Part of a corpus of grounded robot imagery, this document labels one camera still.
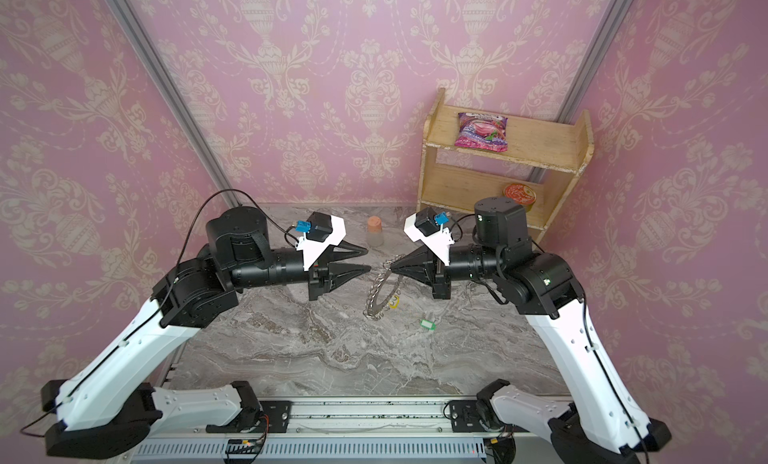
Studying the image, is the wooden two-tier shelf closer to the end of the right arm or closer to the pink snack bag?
the pink snack bag

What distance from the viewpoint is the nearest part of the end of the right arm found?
453mm

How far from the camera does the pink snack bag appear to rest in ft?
2.48

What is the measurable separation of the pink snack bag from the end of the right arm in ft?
1.27

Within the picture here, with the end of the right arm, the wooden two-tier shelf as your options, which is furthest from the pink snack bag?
the end of the right arm
